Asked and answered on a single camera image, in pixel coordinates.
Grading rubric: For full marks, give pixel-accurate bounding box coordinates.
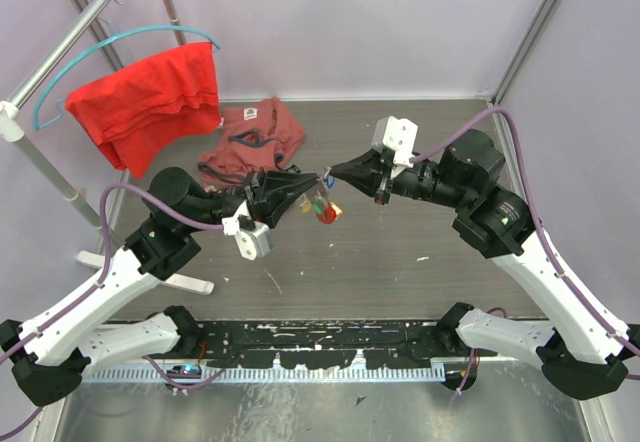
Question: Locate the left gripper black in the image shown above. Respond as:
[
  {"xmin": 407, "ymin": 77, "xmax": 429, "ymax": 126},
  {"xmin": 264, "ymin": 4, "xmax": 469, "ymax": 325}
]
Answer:
[{"xmin": 184, "ymin": 166, "xmax": 320, "ymax": 234}]

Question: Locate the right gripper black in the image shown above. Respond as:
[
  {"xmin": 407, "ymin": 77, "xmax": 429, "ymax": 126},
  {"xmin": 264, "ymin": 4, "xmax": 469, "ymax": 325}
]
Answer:
[{"xmin": 329, "ymin": 145, "xmax": 472, "ymax": 209}]

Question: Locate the yellow tag key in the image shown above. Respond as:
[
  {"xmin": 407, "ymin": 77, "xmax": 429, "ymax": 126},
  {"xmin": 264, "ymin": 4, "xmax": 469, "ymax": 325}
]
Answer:
[
  {"xmin": 299, "ymin": 196, "xmax": 312, "ymax": 214},
  {"xmin": 331, "ymin": 202, "xmax": 343, "ymax": 218}
]

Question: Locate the metal key organizer red handle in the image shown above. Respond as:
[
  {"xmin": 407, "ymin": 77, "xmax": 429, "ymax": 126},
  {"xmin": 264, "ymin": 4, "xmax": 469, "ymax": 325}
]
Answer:
[{"xmin": 311, "ymin": 182, "xmax": 338, "ymax": 225}]

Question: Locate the blue tag key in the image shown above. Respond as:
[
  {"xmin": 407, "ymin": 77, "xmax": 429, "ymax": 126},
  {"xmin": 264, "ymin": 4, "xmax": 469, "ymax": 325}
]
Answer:
[{"xmin": 323, "ymin": 167, "xmax": 335, "ymax": 189}]

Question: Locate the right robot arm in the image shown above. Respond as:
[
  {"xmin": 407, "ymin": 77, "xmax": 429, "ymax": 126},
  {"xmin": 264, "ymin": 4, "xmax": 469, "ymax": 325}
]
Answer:
[{"xmin": 329, "ymin": 129, "xmax": 639, "ymax": 400}]

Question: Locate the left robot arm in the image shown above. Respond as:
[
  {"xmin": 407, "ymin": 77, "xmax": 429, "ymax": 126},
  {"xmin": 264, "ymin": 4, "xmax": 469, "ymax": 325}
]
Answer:
[{"xmin": 1, "ymin": 167, "xmax": 321, "ymax": 407}]

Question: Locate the dusty red shirt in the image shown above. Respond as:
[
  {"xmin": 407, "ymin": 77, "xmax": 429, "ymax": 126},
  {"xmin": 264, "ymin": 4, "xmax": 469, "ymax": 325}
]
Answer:
[{"xmin": 197, "ymin": 97, "xmax": 305, "ymax": 188}]

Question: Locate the bright red cloth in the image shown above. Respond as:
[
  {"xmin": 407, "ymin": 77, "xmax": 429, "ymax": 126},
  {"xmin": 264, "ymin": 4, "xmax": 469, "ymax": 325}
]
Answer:
[{"xmin": 65, "ymin": 42, "xmax": 221, "ymax": 179}]

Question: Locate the metal clothes rack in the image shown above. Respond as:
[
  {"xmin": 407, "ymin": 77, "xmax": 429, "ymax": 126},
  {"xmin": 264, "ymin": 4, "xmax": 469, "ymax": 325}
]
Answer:
[{"xmin": 0, "ymin": 0, "xmax": 216, "ymax": 296}]

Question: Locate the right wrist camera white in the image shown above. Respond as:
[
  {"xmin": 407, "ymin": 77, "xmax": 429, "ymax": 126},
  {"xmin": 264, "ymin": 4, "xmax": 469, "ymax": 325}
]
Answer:
[{"xmin": 371, "ymin": 116, "xmax": 418, "ymax": 168}]

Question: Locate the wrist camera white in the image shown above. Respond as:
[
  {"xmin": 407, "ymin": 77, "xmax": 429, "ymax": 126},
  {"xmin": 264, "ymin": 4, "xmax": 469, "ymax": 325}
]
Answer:
[
  {"xmin": 222, "ymin": 202, "xmax": 275, "ymax": 261},
  {"xmin": 371, "ymin": 116, "xmax": 418, "ymax": 168}
]

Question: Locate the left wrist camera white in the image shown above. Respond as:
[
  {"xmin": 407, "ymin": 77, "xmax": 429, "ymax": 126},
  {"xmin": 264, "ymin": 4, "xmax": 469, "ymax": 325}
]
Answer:
[{"xmin": 222, "ymin": 202, "xmax": 275, "ymax": 261}]

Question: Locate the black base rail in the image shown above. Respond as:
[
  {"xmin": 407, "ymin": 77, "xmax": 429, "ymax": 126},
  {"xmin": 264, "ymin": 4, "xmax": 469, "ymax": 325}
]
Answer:
[{"xmin": 164, "ymin": 306, "xmax": 481, "ymax": 369}]

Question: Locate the grey slotted cable duct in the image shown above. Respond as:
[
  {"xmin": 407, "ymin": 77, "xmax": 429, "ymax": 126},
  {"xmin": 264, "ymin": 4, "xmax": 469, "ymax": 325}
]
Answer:
[{"xmin": 88, "ymin": 362, "xmax": 446, "ymax": 384}]

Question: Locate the aluminium frame post right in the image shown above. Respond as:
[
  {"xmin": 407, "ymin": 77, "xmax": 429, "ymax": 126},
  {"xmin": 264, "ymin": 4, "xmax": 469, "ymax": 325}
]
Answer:
[{"xmin": 491, "ymin": 0, "xmax": 562, "ymax": 105}]

